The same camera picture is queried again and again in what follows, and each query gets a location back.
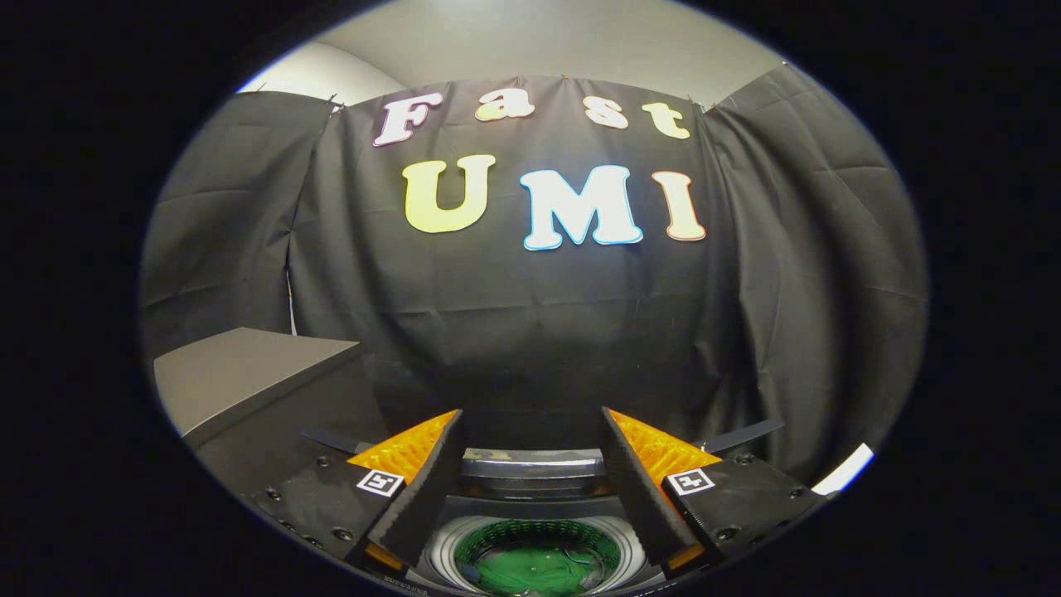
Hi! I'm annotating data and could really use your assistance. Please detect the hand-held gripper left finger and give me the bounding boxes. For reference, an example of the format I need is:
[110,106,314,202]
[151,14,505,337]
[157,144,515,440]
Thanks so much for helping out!
[249,408,466,573]

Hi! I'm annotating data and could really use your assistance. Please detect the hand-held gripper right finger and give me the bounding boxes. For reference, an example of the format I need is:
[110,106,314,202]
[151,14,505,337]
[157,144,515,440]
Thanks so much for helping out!
[600,406,818,575]

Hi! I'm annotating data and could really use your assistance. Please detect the dark washing machine lid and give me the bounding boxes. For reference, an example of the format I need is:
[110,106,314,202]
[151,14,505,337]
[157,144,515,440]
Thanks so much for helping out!
[298,418,785,498]

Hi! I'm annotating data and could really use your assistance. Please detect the green polo shirt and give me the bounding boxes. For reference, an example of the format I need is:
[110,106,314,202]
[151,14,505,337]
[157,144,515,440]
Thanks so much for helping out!
[454,521,623,597]

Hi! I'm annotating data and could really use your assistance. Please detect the black backdrop cloth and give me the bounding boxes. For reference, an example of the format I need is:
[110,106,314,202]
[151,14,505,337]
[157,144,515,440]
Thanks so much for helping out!
[139,66,929,482]

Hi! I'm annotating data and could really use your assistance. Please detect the white flat board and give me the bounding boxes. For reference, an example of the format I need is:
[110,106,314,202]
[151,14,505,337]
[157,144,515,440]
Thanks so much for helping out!
[811,442,876,497]

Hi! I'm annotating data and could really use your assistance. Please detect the grey cabinet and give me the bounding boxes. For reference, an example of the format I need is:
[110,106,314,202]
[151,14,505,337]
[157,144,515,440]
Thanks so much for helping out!
[153,327,390,498]

